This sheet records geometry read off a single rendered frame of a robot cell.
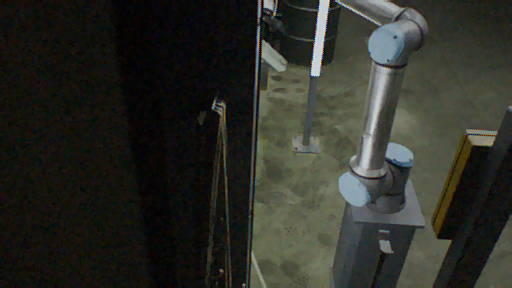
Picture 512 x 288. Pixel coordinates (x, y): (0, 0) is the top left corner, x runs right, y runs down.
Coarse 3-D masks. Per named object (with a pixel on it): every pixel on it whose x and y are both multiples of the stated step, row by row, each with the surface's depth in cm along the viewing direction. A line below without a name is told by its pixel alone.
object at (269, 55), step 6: (264, 42) 177; (264, 48) 177; (270, 48) 180; (264, 54) 179; (270, 54) 180; (276, 54) 184; (264, 60) 184; (270, 60) 182; (276, 60) 183; (282, 60) 185; (276, 66) 186; (282, 66) 187
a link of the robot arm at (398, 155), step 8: (392, 144) 196; (392, 152) 191; (400, 152) 191; (408, 152) 192; (392, 160) 187; (400, 160) 186; (408, 160) 187; (392, 168) 187; (400, 168) 188; (408, 168) 189; (400, 176) 189; (408, 176) 194; (400, 184) 193; (392, 192) 195
